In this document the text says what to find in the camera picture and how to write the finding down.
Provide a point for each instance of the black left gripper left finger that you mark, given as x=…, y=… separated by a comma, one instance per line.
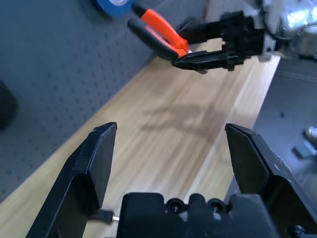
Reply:
x=74, y=178

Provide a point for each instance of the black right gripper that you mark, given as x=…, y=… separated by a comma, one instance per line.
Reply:
x=240, y=37

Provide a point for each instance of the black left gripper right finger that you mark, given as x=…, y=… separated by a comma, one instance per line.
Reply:
x=267, y=168

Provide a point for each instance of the orange black pliers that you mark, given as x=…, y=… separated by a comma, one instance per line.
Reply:
x=161, y=24

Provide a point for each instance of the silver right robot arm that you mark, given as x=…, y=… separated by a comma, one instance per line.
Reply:
x=297, y=19

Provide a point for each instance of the grey metal pegboard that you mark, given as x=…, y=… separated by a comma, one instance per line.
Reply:
x=62, y=62

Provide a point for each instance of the black cup holder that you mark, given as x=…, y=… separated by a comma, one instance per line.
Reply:
x=6, y=106

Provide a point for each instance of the blue tape roll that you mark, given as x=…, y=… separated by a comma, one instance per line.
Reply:
x=106, y=8

